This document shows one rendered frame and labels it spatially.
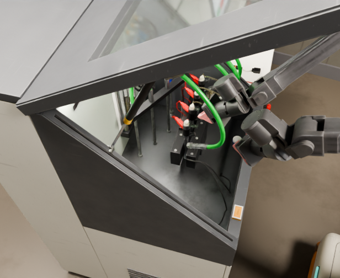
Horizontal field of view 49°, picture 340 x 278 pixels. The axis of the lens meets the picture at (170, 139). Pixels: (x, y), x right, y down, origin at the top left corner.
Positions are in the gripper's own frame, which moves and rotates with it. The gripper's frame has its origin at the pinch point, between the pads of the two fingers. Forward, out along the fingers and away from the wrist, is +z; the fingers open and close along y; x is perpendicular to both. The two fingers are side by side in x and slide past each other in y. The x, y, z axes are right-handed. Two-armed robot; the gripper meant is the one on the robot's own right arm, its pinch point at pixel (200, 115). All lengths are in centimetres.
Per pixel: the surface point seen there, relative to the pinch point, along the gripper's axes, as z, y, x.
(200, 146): -3.8, -4.8, 11.3
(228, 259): 0, -42, 28
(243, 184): -1.9, -29.7, 4.5
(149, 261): 39, -41, 36
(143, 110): 19.8, 10.7, 3.9
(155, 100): 18.8, 10.0, -2.8
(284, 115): 70, -89, -128
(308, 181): 45, -113, -80
